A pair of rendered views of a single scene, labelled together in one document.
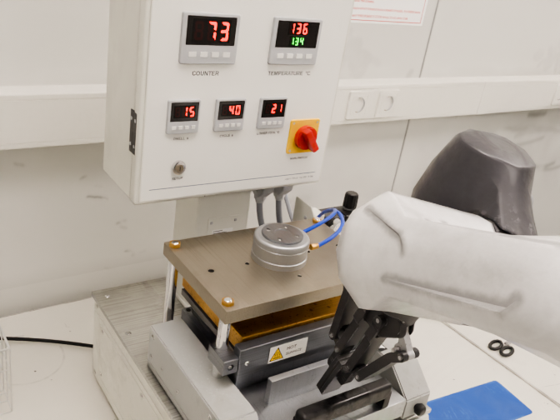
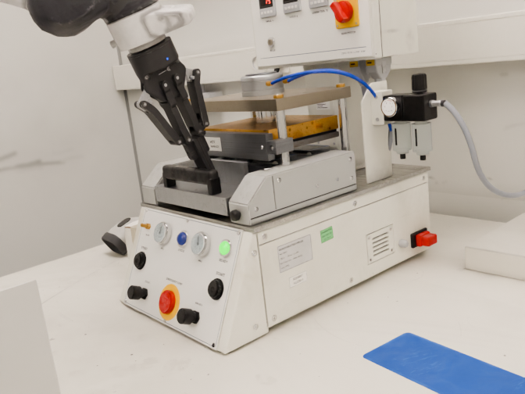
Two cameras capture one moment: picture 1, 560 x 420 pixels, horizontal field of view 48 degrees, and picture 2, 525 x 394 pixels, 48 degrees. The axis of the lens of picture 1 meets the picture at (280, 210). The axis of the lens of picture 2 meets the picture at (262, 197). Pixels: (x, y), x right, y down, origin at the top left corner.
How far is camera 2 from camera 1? 1.38 m
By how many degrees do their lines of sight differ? 83
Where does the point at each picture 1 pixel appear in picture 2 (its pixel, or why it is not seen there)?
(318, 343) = (229, 148)
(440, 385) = (476, 346)
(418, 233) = not seen: outside the picture
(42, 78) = not seen: hidden behind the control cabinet
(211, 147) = (286, 26)
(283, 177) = (340, 51)
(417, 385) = (244, 195)
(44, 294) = not seen: hidden behind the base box
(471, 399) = (472, 369)
